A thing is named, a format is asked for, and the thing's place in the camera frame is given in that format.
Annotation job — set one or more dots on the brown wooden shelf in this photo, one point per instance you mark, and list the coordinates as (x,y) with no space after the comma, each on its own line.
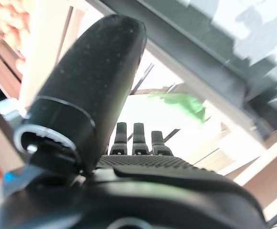
(2,62)

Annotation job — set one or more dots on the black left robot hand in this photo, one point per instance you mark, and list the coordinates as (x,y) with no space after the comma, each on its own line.
(85,100)

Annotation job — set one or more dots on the green leafy vegetable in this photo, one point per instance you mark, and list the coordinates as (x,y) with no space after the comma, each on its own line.
(186,102)

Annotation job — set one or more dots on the dark grey metal frame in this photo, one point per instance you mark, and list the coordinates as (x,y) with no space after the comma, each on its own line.
(200,55)

